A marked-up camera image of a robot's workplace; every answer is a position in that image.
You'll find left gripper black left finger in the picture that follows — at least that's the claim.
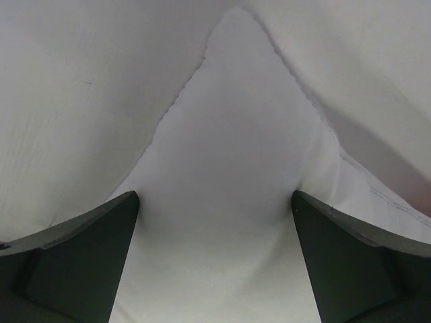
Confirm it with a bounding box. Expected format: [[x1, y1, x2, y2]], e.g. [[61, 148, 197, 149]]
[[1, 191, 139, 322]]

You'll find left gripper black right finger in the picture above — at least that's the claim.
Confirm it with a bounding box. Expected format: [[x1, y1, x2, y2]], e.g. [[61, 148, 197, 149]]
[[291, 191, 430, 322]]

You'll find white pillow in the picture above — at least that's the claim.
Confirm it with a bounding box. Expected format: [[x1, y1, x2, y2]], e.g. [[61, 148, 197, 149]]
[[110, 7, 430, 322]]

